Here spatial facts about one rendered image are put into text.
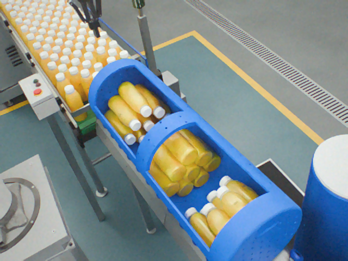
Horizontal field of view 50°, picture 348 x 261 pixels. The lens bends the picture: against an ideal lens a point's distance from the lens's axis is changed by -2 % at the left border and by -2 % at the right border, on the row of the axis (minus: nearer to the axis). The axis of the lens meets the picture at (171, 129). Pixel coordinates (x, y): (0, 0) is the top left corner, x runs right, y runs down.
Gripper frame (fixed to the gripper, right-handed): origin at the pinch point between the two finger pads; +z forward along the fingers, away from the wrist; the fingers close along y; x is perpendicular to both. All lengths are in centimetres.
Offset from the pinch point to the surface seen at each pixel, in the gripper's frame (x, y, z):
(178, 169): 57, 4, 25
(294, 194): 46, -71, 122
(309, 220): 83, -32, 59
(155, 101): 24.8, -7.1, 24.5
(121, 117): 22.7, 6.9, 25.1
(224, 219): 80, 4, 24
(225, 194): 76, -1, 21
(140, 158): 48, 12, 22
